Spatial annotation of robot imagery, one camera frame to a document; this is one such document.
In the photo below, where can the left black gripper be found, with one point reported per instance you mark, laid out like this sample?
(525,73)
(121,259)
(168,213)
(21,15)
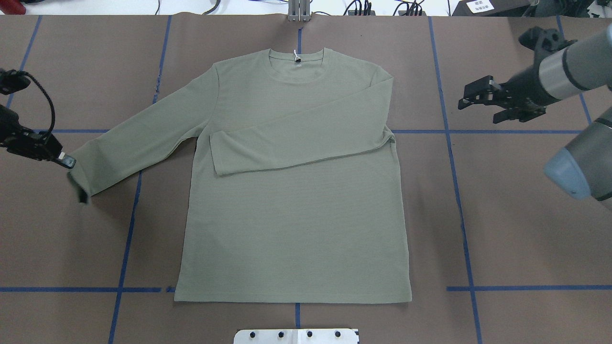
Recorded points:
(13,128)

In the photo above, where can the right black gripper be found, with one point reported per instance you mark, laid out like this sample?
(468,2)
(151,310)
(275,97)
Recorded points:
(525,83)

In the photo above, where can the olive green long-sleeve shirt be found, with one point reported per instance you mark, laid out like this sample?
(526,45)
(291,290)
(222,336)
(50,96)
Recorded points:
(295,192)

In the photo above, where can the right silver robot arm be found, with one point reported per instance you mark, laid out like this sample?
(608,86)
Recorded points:
(561,69)

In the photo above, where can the red water bottle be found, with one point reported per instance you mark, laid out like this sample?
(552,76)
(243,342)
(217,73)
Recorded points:
(12,7)

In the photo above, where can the aluminium frame post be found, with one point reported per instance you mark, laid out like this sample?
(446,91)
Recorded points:
(299,10)

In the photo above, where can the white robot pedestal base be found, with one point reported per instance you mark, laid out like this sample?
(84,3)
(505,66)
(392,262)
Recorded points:
(297,336)

